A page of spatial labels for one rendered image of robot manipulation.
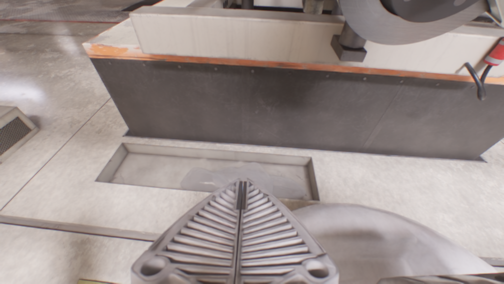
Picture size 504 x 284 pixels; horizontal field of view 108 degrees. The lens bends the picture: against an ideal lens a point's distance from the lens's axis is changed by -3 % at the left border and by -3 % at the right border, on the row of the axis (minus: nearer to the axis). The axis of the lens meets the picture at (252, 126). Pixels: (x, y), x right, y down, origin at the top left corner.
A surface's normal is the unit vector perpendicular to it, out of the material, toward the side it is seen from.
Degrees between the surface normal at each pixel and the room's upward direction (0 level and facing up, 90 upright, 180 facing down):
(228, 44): 90
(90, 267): 0
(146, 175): 0
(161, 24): 90
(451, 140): 90
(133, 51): 90
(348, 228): 1
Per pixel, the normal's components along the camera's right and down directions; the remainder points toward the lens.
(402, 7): -0.07, 0.84
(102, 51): -0.07, 0.69
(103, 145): 0.03, -0.72
